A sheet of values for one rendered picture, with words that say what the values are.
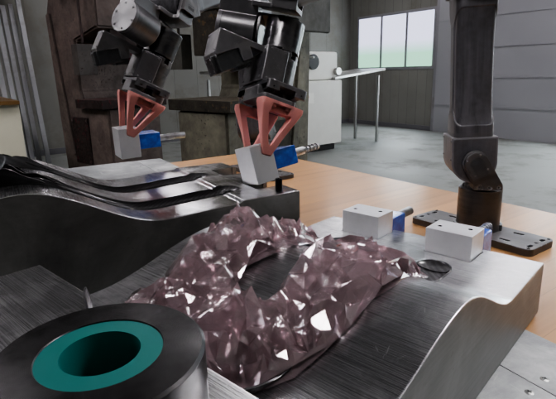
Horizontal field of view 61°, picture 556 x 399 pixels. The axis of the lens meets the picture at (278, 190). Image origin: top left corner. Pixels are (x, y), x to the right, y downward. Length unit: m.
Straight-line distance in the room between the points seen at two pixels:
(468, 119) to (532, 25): 7.09
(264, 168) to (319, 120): 5.64
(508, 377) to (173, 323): 0.32
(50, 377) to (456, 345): 0.25
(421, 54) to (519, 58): 1.73
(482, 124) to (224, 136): 2.95
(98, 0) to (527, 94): 5.79
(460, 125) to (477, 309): 0.40
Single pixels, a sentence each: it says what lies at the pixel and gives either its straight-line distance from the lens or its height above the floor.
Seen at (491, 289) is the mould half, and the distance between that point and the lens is 0.47.
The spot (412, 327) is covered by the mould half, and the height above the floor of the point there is 0.89.
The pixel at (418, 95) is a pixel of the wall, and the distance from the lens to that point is 8.85.
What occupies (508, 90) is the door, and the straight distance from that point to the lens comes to 7.90.
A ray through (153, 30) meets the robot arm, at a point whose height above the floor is 1.12.
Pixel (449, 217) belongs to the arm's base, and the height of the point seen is 0.81.
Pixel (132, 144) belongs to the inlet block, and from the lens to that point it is 0.89.
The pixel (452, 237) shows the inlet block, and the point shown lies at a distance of 0.53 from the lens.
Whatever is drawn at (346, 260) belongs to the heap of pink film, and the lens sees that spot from 0.35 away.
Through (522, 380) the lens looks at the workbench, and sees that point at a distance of 0.46.
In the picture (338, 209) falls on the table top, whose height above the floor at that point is 0.80.
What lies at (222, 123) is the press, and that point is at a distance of 3.56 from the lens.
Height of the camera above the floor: 1.05
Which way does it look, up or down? 14 degrees down
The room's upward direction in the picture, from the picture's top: 1 degrees counter-clockwise
